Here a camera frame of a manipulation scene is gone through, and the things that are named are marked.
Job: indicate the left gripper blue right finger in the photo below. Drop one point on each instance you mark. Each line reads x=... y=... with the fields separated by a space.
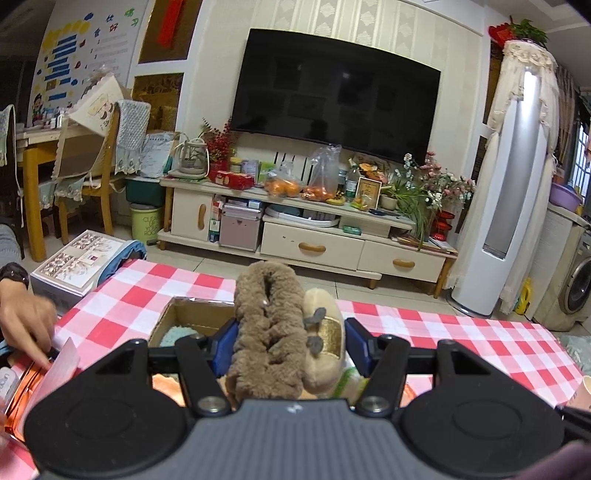
x=383 y=362

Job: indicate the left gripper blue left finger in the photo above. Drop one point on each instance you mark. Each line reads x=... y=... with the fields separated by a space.
x=202 y=362

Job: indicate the brown furry plush toy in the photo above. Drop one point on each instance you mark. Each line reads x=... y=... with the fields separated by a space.
x=291 y=342

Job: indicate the person's hand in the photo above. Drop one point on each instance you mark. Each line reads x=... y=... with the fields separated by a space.
x=27 y=321

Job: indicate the teal knitted plush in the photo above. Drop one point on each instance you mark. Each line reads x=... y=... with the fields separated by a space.
x=175 y=333

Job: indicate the orange snack package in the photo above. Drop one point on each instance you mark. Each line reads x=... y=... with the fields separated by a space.
x=169 y=386

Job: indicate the cardboard box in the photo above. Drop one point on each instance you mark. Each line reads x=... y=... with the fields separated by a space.
x=207 y=317

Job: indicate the red white checkered tablecloth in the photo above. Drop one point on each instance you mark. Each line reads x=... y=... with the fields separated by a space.
x=128 y=304

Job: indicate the cream TV stand cabinet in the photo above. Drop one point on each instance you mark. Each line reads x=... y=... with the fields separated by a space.
x=358 y=246

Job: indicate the pink storage box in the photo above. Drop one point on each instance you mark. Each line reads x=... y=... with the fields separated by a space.
x=240 y=227

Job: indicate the red vase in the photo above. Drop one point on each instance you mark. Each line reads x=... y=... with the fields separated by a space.
x=442 y=225

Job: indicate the yellow detergent bottle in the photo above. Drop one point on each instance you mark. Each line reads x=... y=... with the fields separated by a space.
x=524 y=300

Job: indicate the green waste bin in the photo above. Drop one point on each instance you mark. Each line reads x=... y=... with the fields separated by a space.
x=145 y=223

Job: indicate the white printed carton box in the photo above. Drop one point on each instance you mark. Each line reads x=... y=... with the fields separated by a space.
x=70 y=274

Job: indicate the framed certificate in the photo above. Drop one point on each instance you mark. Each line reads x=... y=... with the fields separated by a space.
x=368 y=193

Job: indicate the potted flower plant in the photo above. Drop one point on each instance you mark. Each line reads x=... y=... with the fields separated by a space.
x=423 y=191

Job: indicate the red gift box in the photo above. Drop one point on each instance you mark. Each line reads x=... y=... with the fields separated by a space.
x=231 y=180

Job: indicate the bag of oranges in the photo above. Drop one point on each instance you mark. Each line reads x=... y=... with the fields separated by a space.
x=282 y=186

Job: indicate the silver front-load washing machine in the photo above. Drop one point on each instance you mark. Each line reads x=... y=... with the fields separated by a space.
x=560 y=272

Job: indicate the white paper cup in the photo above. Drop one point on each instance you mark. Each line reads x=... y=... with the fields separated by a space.
x=581 y=398

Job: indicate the purple plastic basin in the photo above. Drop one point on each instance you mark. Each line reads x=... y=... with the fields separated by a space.
x=564 y=197

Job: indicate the wooden chair with cover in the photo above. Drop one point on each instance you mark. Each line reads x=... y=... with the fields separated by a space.
x=100 y=142

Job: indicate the black flat screen television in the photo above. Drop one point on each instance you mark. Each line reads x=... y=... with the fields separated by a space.
x=311 y=88

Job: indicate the white standing air conditioner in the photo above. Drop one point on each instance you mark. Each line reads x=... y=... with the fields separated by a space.
x=502 y=229

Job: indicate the red Chinese knot decoration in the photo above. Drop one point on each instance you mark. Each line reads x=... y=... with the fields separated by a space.
x=167 y=30

